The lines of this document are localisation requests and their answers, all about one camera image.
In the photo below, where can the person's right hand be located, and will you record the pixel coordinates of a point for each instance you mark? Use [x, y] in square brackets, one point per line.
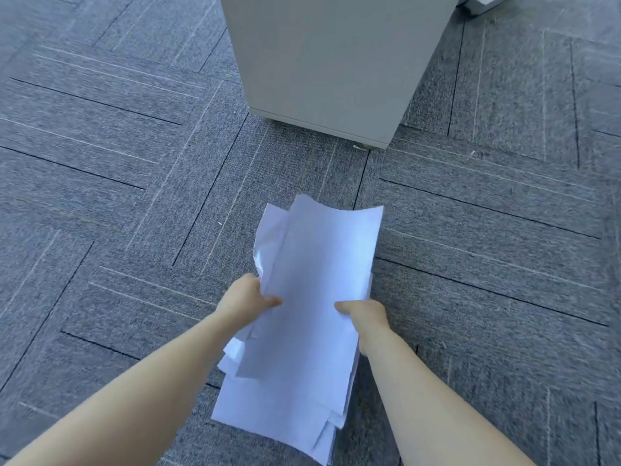
[368, 319]

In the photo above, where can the person's left hand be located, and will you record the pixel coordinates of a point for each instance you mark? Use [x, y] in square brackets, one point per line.
[245, 297]

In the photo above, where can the person's right thumb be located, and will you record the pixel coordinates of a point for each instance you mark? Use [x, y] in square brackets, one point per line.
[345, 307]

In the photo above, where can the person's left thumb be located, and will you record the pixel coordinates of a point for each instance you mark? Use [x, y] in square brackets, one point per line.
[271, 301]

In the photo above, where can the stack of white paper sheets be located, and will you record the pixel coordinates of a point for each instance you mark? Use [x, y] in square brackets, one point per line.
[310, 305]

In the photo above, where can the person's left forearm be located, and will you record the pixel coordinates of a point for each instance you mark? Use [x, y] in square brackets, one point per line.
[126, 397]

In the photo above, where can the person's right forearm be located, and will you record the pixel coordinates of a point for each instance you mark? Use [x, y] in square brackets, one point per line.
[436, 412]

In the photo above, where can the grey metal cabinet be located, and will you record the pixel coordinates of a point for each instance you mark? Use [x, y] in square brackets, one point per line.
[334, 63]

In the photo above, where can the white furniture base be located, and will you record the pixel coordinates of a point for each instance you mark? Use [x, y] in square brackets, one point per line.
[482, 2]

